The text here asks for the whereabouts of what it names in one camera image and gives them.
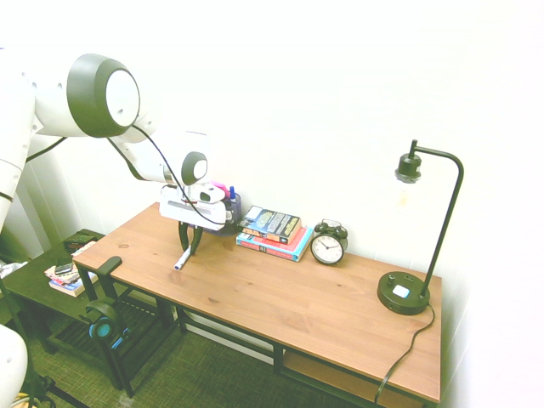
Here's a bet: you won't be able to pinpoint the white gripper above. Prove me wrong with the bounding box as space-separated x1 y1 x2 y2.
158 184 228 257

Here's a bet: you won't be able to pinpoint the purple mesh pen holder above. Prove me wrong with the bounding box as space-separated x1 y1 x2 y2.
204 193 241 238

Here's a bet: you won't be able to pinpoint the black paperback book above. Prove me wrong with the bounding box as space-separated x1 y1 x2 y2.
236 205 303 246

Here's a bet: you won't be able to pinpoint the black headphone clamp hook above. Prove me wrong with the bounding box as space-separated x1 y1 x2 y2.
98 256 124 308

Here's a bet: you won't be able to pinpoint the red paperback book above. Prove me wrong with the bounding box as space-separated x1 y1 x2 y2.
237 226 308 257

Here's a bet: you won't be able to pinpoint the blue paperback book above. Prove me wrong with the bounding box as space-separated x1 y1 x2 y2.
235 226 315 264

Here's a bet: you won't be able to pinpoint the dark patterned book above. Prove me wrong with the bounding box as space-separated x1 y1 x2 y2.
62 236 99 258

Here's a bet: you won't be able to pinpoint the black headphones with blue pads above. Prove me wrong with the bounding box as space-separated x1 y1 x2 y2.
79 296 131 352

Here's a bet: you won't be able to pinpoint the stack of paperback books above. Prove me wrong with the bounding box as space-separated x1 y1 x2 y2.
43 263 99 298

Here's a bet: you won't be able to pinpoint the black twin bell alarm clock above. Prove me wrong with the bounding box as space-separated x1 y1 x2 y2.
309 218 349 267

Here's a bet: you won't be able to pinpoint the wooden desk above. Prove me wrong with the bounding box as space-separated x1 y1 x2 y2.
71 254 439 408

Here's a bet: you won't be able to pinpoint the dark slatted side table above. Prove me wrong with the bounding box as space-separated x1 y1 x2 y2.
0 229 182 399

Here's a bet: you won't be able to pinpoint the black desk lamp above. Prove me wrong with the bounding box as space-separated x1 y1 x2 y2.
377 139 465 317

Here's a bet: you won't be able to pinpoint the clear lamp bulb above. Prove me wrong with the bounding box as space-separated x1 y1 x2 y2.
394 168 417 213

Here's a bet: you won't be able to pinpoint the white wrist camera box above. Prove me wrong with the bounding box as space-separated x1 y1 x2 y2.
198 184 227 204

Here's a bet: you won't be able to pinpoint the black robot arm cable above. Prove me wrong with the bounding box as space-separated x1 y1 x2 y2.
24 122 222 227

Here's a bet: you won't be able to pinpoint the black lamp power cable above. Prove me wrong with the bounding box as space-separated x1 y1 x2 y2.
373 303 437 404

